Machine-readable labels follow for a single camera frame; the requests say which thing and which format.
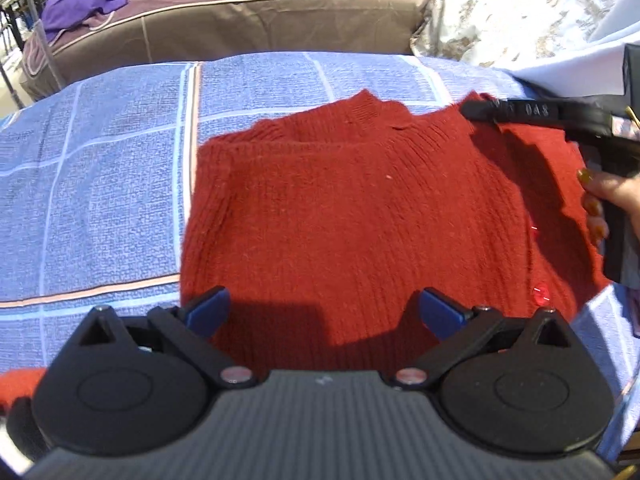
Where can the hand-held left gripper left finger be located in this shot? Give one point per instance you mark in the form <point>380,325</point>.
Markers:
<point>207,310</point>

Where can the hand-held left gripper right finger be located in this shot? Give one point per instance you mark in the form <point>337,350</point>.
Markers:
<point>440,312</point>

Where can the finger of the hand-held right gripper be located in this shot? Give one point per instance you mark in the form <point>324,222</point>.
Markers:
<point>530,110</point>

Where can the red knitted sweater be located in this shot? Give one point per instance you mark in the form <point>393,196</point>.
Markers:
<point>350,210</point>

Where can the person's right hand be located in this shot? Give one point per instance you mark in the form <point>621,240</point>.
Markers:
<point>605,187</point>

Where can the white sheet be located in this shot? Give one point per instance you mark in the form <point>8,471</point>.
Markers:
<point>575,75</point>

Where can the beige floral quilt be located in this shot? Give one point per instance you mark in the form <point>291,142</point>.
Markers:
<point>500,5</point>

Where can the blue checked bedsheet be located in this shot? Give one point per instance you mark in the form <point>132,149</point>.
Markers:
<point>100,185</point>

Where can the red-orange object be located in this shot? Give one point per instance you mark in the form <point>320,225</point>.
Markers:
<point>20,387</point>

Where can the brown pillow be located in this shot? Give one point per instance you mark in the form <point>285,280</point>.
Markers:
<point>250,15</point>

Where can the metal pole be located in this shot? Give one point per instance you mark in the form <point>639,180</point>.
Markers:
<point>42,35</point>

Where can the purple cloth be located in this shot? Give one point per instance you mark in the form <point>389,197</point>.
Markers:
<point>85,2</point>

